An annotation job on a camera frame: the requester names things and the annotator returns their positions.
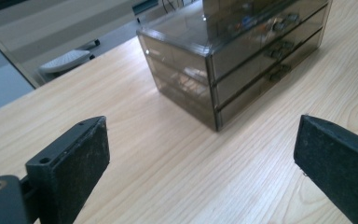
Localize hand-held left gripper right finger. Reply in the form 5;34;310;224
293;114;358;224

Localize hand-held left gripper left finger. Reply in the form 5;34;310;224
24;115;112;224

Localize smoky plastic drawer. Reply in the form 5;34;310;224
209;0;331;85
213;4;329;109
215;28;324;132

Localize smoky transparent drawer box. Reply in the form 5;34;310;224
136;0;334;133

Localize cables under wooden desk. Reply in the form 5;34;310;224
160;0;188;9

